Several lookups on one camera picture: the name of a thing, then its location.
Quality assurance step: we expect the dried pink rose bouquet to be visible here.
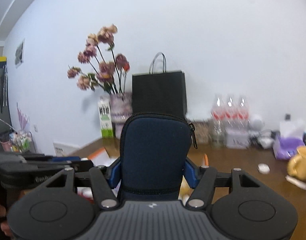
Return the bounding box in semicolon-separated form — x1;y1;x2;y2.
66;24;130;95

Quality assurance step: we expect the white power strip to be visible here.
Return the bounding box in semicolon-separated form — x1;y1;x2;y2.
249;129;274;150

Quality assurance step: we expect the water bottle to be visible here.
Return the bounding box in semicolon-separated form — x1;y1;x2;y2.
237;96;249;130
210;94;225;148
225;94;237;129

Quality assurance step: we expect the white round camera device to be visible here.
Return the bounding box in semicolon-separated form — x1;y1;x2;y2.
249;114;265;134

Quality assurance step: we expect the white board leaning on wall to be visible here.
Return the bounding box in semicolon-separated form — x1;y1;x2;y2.
53;142;80;157

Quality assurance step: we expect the yellow ceramic mug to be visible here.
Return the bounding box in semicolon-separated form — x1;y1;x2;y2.
287;146;306;181

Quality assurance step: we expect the water bottle left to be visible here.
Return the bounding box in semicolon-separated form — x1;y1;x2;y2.
210;94;225;148

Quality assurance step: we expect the purple tissue box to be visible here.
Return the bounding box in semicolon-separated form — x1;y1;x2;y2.
273;119;305;160

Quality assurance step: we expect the water bottle right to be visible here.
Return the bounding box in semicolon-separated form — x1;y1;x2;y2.
237;96;249;130

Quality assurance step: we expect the black paper shopping bag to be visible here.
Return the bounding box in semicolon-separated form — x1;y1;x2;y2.
132;52;187;120

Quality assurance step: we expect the navy blue zipper pouch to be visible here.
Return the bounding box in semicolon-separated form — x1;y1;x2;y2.
118;113;197;201

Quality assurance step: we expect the water bottle middle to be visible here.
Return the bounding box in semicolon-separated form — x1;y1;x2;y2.
225;94;237;129

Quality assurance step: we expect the clear container of seeds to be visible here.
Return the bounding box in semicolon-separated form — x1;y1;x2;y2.
187;119;210;145

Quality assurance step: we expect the white round cap on table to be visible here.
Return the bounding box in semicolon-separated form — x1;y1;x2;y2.
257;163;270;174

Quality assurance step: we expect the purple ceramic vase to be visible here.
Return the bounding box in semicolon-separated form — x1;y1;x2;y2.
110;92;132;139

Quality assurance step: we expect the small white round lid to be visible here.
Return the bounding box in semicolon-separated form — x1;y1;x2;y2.
81;187;93;199

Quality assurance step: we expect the red orange cardboard box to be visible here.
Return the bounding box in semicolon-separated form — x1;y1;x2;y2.
87;147;120;166

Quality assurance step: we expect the wire rack shelf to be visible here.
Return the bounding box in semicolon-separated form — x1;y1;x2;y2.
0;129;36;153

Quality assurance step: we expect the white tin box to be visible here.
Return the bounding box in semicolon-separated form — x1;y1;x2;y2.
225;128;250;149

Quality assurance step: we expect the white paper stick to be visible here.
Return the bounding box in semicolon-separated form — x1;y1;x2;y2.
285;175;306;190

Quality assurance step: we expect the green white milk carton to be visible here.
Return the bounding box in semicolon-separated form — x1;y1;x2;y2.
98;97;114;138

